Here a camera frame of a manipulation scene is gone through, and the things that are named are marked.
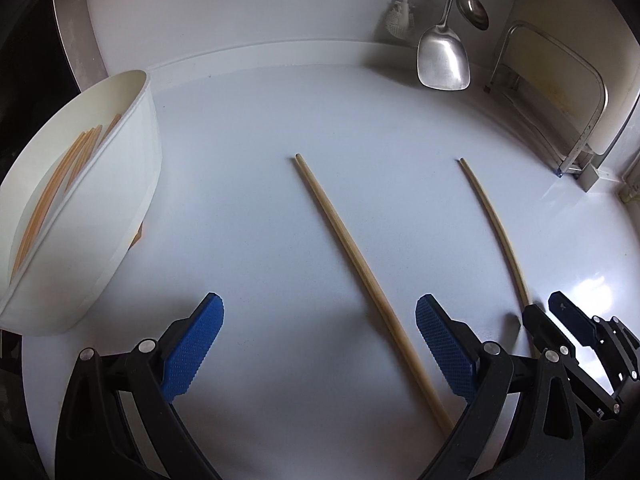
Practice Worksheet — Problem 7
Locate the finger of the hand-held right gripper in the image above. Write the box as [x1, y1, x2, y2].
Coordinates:
[522, 303, 627, 422]
[547, 290, 640, 387]

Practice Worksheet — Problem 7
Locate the white plastic basin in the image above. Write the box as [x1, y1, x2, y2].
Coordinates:
[0, 69, 163, 337]

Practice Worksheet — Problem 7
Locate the metal rack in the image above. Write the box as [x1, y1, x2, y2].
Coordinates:
[482, 21, 610, 178]

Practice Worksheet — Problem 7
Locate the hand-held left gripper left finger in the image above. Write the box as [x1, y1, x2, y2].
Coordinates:
[54, 291, 226, 480]

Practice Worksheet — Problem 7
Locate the pile of wooden chopsticks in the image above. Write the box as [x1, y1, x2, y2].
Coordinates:
[10, 112, 123, 273]

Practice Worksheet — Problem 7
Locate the metal spatula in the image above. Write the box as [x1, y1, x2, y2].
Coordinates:
[416, 0, 472, 92]

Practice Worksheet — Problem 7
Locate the long wooden chopstick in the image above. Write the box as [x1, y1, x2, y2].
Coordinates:
[291, 153, 455, 433]
[457, 157, 535, 308]

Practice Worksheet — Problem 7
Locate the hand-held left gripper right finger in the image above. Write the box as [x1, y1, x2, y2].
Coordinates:
[415, 294, 586, 480]

